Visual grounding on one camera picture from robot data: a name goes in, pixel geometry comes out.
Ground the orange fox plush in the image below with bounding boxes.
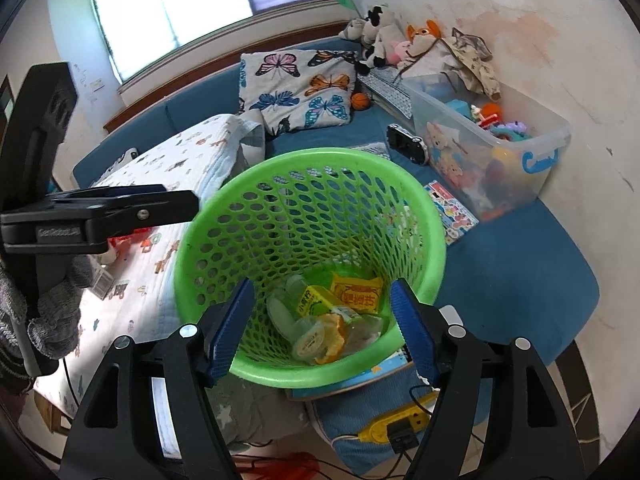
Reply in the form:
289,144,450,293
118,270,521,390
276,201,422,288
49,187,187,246
405,20,443,56

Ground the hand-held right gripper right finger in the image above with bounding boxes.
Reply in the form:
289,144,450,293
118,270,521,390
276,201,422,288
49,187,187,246
390,277,586,480

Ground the black handheld game console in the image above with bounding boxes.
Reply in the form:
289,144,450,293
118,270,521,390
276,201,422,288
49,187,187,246
386,123,431,167

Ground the person's left forearm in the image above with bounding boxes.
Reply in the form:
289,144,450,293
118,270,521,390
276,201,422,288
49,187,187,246
0,257,96,396

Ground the small patterned cushion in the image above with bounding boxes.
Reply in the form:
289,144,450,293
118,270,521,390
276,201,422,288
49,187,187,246
107,147,139,171

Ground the black white cow plush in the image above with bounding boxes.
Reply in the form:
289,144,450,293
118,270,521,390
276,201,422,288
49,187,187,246
355,4,406,68

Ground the clear plastic toy box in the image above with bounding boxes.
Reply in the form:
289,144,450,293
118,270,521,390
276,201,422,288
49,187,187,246
400,72,572,221

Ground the window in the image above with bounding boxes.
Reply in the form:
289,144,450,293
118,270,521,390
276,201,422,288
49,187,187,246
87,0,336,86

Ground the colourful sticker book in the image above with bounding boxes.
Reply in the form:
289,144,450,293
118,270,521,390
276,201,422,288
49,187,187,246
424,180,481,247

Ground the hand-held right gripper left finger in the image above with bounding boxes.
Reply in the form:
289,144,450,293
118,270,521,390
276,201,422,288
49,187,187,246
60,277,257,480

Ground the black plug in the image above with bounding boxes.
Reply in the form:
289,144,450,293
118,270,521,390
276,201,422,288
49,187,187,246
387,419,421,455

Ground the grey star-print cloth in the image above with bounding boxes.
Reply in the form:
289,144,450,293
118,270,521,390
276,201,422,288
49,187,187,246
207,375,313,448

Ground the blue white dotted cloth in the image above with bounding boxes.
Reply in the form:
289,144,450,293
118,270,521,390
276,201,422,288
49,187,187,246
357,67,413,118

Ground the yellow green drink carton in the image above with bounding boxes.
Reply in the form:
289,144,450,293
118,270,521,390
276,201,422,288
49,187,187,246
295,285,341,318

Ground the white vehicle-print blanket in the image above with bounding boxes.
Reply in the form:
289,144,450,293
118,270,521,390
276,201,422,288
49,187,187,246
35,115,266,456

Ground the grey plush toy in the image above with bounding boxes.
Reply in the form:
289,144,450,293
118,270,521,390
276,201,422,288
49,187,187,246
339,17,368,41

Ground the clear plastic lid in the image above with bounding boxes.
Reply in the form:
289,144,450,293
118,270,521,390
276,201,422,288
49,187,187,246
266,277,306,346

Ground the green plastic mesh basket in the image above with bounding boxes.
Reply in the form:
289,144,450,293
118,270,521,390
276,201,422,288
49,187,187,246
173,146,447,391

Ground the yellow power strip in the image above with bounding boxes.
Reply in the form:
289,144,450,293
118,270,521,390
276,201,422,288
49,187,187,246
360,391,441,445

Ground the butterfly print pillow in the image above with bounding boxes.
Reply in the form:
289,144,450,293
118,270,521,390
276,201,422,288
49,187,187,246
239,50,358,136

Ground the beige patterned cloth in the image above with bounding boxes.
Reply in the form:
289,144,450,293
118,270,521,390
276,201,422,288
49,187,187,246
440,27,502,101

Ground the blue sofa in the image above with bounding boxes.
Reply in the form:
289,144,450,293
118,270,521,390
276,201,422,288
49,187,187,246
72,35,601,426

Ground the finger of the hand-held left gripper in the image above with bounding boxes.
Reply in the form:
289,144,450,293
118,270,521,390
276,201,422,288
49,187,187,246
59,187,199,233
55,184,170,201

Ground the red plastic object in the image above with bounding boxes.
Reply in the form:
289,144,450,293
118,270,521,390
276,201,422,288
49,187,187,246
240,452,321,480

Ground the large orange peel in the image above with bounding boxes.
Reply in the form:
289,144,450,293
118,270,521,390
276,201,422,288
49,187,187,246
315,312,348,365

